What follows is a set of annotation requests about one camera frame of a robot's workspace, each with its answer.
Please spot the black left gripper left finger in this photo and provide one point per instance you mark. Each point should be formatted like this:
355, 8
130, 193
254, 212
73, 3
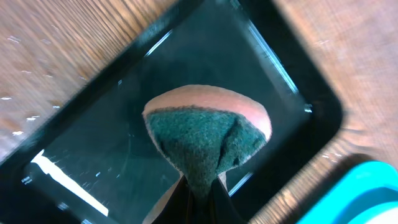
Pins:
174, 204

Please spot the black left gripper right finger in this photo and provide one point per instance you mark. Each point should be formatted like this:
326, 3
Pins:
222, 211

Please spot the black plastic tray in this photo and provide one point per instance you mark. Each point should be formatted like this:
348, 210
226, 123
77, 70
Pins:
94, 162

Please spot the teal plastic tray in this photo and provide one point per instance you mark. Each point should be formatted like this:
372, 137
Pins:
366, 191

